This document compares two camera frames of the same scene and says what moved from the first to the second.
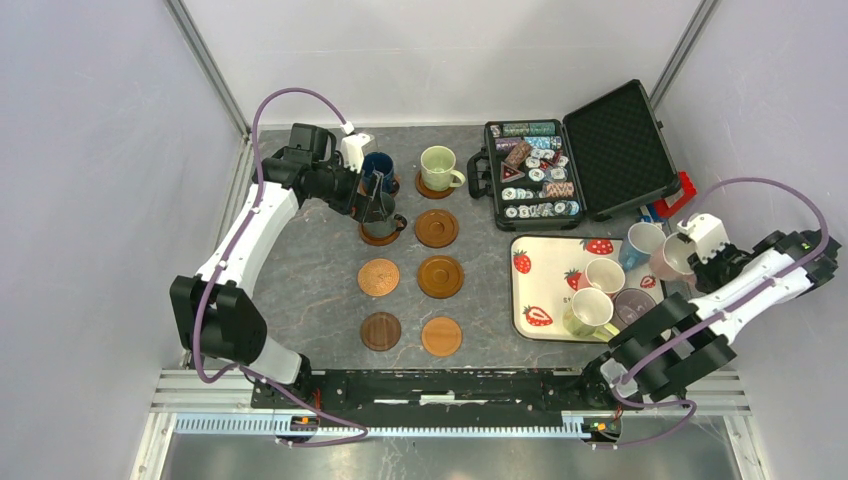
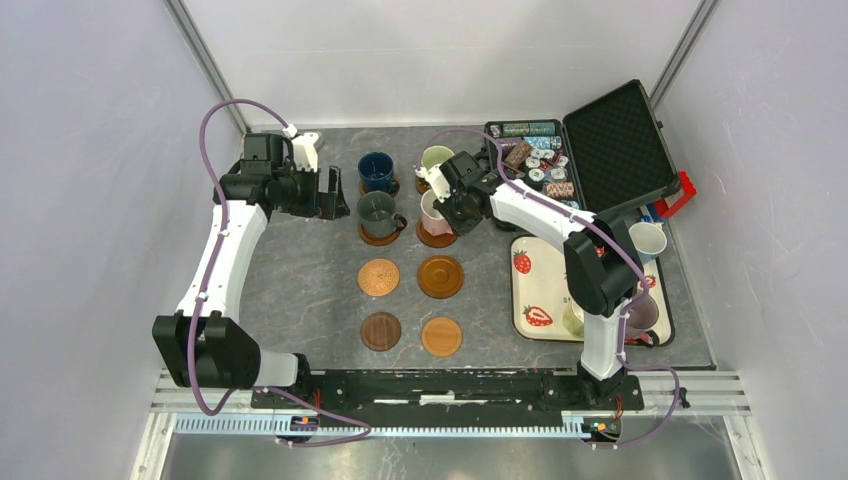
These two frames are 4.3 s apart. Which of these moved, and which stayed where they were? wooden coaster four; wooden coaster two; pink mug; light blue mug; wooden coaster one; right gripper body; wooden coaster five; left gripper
Moved: right gripper body; left gripper; pink mug
Stayed: wooden coaster two; wooden coaster four; light blue mug; wooden coaster five; wooden coaster one
